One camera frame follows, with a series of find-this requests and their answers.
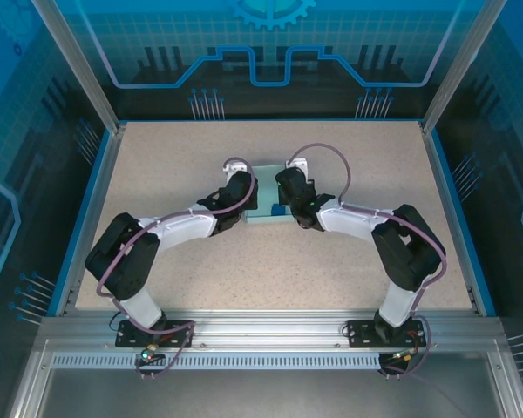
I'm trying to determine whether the light blue paper box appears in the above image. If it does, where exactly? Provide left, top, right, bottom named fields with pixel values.
left=242, top=164, right=298, bottom=227

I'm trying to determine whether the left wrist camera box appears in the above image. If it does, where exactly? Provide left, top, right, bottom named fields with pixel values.
left=221, top=159, right=248, bottom=180

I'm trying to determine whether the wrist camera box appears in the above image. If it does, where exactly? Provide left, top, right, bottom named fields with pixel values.
left=221, top=159, right=248, bottom=180
left=283, top=158, right=309, bottom=179

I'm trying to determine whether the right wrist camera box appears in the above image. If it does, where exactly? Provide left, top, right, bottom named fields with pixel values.
left=283, top=158, right=309, bottom=179

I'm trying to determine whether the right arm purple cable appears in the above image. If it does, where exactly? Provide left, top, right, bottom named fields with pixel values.
left=285, top=142, right=448, bottom=380

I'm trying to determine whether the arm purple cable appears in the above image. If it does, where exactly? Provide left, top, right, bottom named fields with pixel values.
left=285, top=142, right=448, bottom=380
left=96, top=156, right=258, bottom=380

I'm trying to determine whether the left aluminium side rail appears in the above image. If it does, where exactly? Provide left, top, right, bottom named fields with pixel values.
left=54, top=124, right=126, bottom=317

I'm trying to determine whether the aluminium side rail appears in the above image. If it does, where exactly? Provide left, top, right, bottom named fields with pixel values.
left=54, top=124, right=126, bottom=317
left=421, top=124, right=481, bottom=317

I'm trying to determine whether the aluminium mounting rail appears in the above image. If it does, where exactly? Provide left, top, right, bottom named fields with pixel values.
left=38, top=308, right=505, bottom=352

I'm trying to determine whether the right aluminium side rail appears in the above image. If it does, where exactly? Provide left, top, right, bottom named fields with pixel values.
left=421, top=124, right=481, bottom=317

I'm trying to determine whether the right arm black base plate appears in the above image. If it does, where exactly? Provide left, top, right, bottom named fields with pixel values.
left=344, top=319, right=428, bottom=348

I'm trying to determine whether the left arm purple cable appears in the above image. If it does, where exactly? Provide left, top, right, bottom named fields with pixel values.
left=96, top=156, right=258, bottom=380

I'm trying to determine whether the slotted grey cable duct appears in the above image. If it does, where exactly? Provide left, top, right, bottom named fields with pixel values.
left=51, top=352, right=383, bottom=370

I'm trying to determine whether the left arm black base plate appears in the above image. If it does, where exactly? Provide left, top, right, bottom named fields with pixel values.
left=115, top=319, right=196, bottom=349

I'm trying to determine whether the left cable connector green light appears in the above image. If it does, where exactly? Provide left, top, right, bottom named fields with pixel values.
left=134, top=341, right=166, bottom=366

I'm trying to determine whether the cable connector green light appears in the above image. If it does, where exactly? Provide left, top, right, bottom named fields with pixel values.
left=379, top=347, right=420, bottom=366
left=134, top=341, right=166, bottom=366

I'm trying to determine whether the right cable connector green light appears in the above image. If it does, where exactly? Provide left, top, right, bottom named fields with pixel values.
left=379, top=347, right=420, bottom=366

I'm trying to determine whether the left aluminium frame post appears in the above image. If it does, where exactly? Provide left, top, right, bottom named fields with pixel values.
left=29, top=0, right=127, bottom=134

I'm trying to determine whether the aluminium frame post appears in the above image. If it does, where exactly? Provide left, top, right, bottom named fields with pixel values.
left=29, top=0, right=127, bottom=134
left=420, top=0, right=497, bottom=134

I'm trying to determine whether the right aluminium frame post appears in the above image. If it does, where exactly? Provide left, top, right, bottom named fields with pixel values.
left=420, top=0, right=497, bottom=134

